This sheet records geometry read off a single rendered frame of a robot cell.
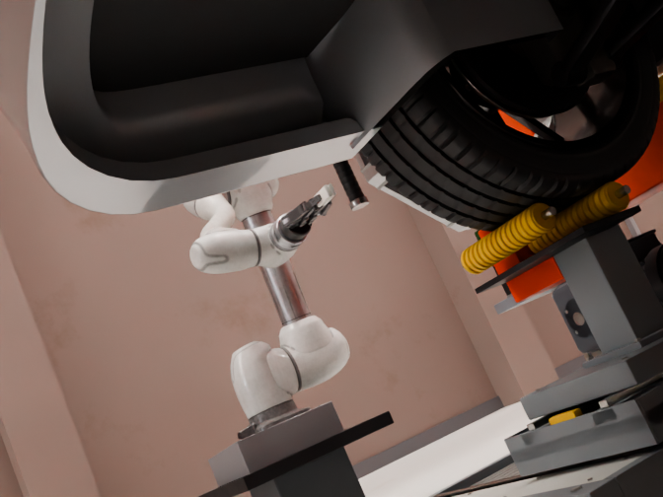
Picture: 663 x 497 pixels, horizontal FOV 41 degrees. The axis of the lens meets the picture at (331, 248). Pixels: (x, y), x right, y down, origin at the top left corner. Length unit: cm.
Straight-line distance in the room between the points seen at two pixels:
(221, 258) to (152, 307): 283
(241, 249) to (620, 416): 115
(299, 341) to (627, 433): 151
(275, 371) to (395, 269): 302
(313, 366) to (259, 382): 18
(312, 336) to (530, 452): 127
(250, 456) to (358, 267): 313
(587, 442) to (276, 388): 138
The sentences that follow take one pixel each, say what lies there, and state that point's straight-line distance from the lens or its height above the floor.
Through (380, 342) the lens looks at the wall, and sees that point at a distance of 552.
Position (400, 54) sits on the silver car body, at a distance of 137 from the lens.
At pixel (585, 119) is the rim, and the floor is 68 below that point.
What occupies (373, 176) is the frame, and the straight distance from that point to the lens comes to 179.
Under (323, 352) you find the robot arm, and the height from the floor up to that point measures 55.
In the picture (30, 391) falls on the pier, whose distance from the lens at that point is 464.
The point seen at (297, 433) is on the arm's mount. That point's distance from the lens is 268.
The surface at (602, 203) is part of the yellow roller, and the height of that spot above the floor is 49.
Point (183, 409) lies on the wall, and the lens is 501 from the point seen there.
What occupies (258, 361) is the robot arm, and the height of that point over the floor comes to 60.
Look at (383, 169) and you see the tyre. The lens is 169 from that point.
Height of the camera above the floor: 32
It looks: 11 degrees up
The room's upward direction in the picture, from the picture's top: 24 degrees counter-clockwise
